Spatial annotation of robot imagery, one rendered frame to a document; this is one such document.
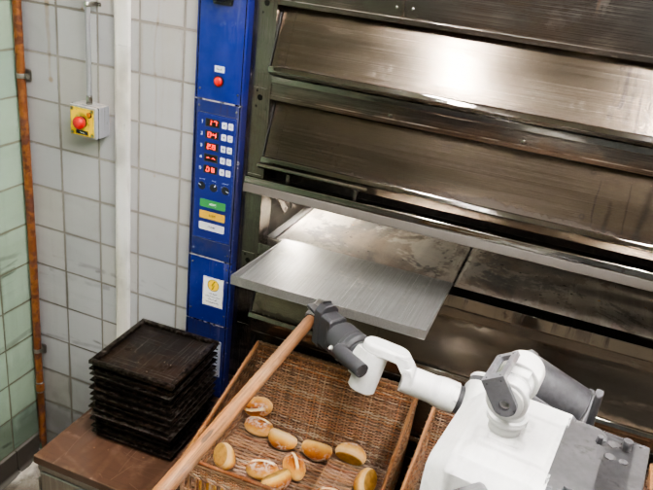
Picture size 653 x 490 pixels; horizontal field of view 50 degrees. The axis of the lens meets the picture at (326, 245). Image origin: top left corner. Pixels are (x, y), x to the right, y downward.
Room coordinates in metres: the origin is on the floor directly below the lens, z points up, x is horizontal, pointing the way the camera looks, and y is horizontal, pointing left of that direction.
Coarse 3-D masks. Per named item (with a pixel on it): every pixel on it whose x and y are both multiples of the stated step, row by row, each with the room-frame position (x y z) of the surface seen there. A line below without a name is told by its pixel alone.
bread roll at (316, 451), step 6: (306, 444) 1.72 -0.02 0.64; (312, 444) 1.71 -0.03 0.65; (318, 444) 1.71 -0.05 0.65; (324, 444) 1.72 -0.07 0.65; (306, 450) 1.71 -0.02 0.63; (312, 450) 1.70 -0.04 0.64; (318, 450) 1.70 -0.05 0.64; (324, 450) 1.70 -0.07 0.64; (330, 450) 1.71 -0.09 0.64; (306, 456) 1.71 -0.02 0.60; (312, 456) 1.69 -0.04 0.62; (318, 456) 1.69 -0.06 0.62; (324, 456) 1.69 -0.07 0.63
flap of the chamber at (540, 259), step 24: (264, 192) 1.82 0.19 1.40; (288, 192) 1.80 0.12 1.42; (336, 192) 1.96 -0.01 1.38; (360, 216) 1.73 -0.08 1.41; (384, 216) 1.72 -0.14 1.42; (432, 216) 1.86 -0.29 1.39; (456, 240) 1.65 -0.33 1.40; (480, 240) 1.63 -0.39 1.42; (528, 240) 1.75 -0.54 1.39; (552, 264) 1.57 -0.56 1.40; (576, 264) 1.56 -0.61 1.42; (624, 264) 1.65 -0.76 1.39; (648, 288) 1.50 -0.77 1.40
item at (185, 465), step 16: (304, 320) 1.49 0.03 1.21; (288, 336) 1.41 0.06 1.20; (288, 352) 1.35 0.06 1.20; (272, 368) 1.28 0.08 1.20; (256, 384) 1.21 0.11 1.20; (240, 400) 1.15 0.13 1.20; (224, 416) 1.09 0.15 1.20; (208, 432) 1.04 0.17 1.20; (192, 448) 0.99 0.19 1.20; (208, 448) 1.01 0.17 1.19; (176, 464) 0.95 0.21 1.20; (192, 464) 0.96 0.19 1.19; (160, 480) 0.91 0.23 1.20; (176, 480) 0.91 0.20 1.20
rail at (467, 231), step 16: (304, 192) 1.79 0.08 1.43; (320, 192) 1.78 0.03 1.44; (368, 208) 1.73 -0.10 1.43; (384, 208) 1.72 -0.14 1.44; (432, 224) 1.68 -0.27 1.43; (448, 224) 1.67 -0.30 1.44; (496, 240) 1.62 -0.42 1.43; (512, 240) 1.61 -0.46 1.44; (560, 256) 1.57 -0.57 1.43; (576, 256) 1.56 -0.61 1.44; (624, 272) 1.53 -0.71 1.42; (640, 272) 1.52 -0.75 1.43
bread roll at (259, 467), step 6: (252, 462) 1.62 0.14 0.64; (258, 462) 1.61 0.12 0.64; (264, 462) 1.61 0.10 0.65; (270, 462) 1.62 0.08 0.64; (246, 468) 1.61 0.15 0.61; (252, 468) 1.60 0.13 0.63; (258, 468) 1.60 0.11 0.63; (264, 468) 1.60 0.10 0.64; (270, 468) 1.60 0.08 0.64; (276, 468) 1.61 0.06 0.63; (252, 474) 1.59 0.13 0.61; (258, 474) 1.59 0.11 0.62; (264, 474) 1.59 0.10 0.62
